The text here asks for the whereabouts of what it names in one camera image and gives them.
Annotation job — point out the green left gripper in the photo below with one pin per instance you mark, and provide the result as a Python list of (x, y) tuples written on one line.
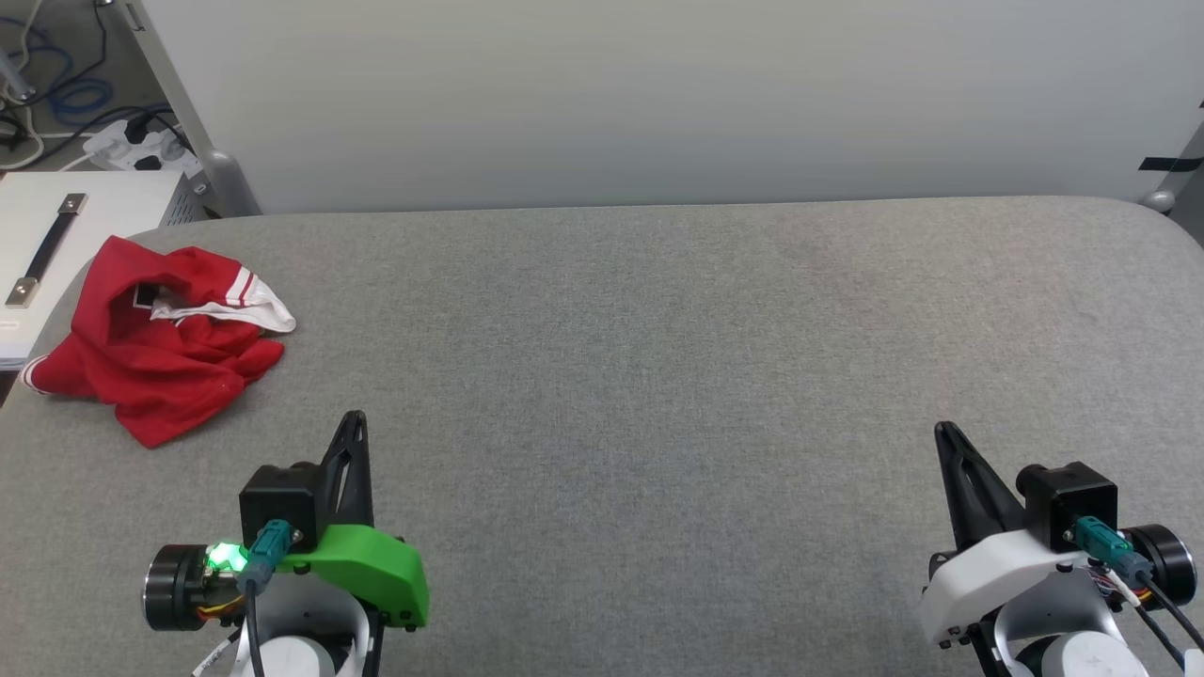
[(367, 564)]

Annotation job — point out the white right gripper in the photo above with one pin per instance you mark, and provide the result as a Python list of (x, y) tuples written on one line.
[(988, 574)]

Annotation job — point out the red and white basketball jersey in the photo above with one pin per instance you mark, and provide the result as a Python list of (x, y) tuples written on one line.
[(160, 376)]

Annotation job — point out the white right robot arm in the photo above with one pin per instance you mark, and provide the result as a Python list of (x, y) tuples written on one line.
[(1072, 649)]

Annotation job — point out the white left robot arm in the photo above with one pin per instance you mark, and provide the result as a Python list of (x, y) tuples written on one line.
[(292, 649)]

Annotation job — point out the white equipment case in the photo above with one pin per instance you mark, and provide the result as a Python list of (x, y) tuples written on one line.
[(113, 202)]

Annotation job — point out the black tape strip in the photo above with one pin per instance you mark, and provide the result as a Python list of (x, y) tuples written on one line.
[(1171, 164)]

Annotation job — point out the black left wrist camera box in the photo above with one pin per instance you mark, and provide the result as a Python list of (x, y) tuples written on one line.
[(277, 503)]

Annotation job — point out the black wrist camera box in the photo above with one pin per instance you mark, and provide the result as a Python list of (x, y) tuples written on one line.
[(277, 503), (1068, 498)]

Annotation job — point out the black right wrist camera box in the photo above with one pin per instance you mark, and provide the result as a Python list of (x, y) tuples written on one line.
[(1068, 498)]

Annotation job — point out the teal left camera connector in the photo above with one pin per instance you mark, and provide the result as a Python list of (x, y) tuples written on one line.
[(266, 545)]

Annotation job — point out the teal camera connector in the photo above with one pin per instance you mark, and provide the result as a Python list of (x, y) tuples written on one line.
[(1105, 545), (266, 545)]

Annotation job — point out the teal right camera connector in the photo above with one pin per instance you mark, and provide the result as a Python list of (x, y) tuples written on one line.
[(1105, 545)]

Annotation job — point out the grey slanted frame leg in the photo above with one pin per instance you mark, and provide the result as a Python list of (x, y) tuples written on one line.
[(1180, 183)]

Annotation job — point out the grey metal frame leg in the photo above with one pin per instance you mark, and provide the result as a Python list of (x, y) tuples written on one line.
[(183, 103)]

